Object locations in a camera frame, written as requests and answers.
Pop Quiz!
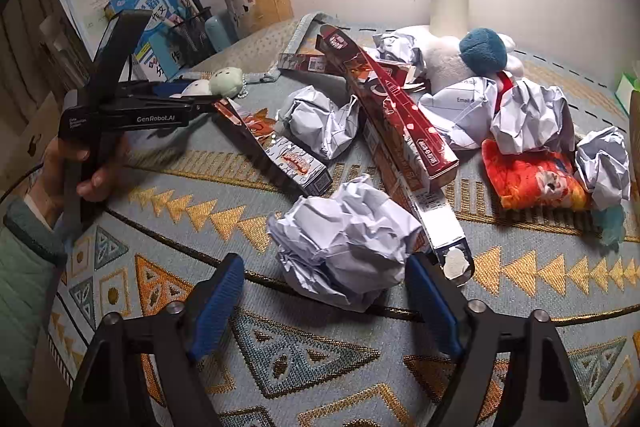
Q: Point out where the person's left forearm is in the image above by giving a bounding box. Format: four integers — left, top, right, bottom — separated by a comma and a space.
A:
0, 194, 71, 413

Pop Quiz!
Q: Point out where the person's left hand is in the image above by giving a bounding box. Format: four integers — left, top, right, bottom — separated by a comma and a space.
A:
27, 139, 128, 228

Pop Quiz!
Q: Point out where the cardboard box with tools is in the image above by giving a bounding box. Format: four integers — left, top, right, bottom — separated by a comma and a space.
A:
221, 0, 295, 42

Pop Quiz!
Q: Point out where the black cable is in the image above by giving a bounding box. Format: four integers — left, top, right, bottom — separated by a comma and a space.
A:
0, 161, 47, 204

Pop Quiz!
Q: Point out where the flattened crumpled printed paper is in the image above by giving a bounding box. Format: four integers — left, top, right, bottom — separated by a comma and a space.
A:
417, 76, 501, 150

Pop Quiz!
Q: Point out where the long dark red box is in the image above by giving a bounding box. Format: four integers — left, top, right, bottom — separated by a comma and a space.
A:
317, 23, 460, 192

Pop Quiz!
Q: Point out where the white plush toy blue hat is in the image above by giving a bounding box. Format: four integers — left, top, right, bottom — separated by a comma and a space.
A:
395, 26, 526, 102

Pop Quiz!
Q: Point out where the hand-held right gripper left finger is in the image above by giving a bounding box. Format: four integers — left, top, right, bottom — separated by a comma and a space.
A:
62, 253, 246, 427

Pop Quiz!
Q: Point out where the light blue bottle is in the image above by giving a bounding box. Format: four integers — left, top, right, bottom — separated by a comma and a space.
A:
204, 16, 233, 54

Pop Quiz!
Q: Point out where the black mesh pen holder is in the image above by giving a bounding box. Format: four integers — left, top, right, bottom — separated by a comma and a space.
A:
167, 9, 213, 68

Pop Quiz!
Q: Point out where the long cartoon print box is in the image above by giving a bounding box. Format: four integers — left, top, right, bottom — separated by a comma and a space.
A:
212, 98, 333, 198

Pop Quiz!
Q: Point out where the long silver foil box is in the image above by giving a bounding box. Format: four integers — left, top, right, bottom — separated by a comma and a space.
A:
362, 119, 475, 283

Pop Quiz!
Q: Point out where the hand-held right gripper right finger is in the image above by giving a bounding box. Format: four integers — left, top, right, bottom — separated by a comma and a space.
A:
404, 253, 590, 427

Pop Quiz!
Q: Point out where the red box with barcode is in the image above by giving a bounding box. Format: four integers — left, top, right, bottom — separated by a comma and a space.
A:
277, 34, 431, 95

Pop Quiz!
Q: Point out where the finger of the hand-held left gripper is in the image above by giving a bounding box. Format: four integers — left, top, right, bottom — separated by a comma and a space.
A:
187, 99, 224, 116
119, 79, 201, 98

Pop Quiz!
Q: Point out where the teal translucent wrapper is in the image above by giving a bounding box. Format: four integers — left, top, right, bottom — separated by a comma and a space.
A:
592, 202, 627, 245

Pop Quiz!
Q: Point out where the patterned blue table mat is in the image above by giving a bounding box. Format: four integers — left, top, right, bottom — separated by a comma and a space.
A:
47, 12, 640, 427

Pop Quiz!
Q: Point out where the small pale green plush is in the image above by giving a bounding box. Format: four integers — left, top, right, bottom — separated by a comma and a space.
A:
207, 67, 246, 100

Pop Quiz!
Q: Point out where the orange snack packet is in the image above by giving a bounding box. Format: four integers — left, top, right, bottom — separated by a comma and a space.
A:
481, 139, 593, 211

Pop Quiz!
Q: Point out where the large white paper ball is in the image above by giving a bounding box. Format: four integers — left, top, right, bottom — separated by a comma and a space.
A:
266, 174, 426, 313

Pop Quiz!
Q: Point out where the green tissue box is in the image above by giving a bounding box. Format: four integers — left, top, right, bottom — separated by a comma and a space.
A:
616, 72, 640, 108

